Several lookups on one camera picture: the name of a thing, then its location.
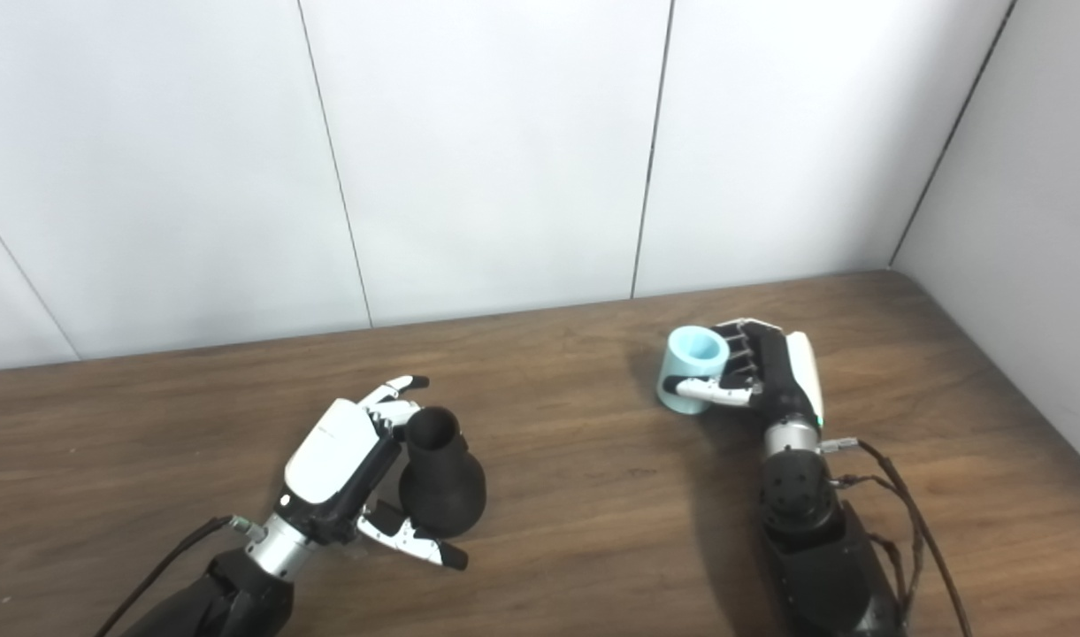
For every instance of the light blue cylinder cup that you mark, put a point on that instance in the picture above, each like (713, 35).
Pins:
(692, 372)

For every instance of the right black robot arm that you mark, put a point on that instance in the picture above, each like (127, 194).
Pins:
(814, 540)

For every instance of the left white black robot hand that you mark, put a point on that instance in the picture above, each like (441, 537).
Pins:
(332, 460)

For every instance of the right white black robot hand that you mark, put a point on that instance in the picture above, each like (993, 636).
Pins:
(778, 376)

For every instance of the black flared nozzle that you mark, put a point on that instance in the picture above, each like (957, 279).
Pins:
(442, 487)

